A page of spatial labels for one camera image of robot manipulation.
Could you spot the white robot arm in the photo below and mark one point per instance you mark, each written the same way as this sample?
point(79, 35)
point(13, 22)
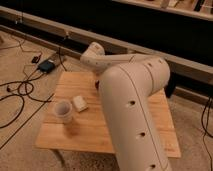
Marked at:
point(126, 82)

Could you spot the dark red ceramic bowl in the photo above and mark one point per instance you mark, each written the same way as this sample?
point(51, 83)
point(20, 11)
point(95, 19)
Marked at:
point(97, 84)

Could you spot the wooden table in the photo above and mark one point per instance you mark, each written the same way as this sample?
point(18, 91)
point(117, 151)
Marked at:
point(87, 131)

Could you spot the clear plastic cup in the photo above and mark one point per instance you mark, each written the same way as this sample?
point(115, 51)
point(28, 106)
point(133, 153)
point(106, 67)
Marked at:
point(63, 110)

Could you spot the black power adapter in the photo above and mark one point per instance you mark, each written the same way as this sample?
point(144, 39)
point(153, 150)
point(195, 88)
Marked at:
point(46, 66)

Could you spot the small black plug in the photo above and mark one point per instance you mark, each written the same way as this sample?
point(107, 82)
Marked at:
point(35, 59)

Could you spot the metal table leg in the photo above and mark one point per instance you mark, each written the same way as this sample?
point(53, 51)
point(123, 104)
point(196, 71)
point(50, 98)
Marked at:
point(59, 157)

